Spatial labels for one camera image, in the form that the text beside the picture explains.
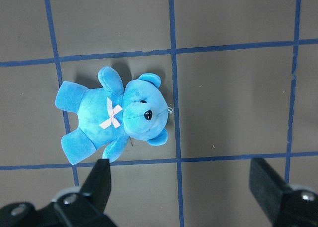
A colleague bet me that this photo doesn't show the blue plush teddy bear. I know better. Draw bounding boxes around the blue plush teddy bear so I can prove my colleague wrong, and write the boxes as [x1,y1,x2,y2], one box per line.
[55,67,169,165]

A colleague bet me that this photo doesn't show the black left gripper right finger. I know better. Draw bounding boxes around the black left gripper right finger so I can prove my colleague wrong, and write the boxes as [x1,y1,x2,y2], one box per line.
[249,158,318,227]

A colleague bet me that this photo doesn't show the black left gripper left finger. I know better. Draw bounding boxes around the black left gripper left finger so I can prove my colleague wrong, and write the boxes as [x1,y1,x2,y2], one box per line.
[0,159,116,227]

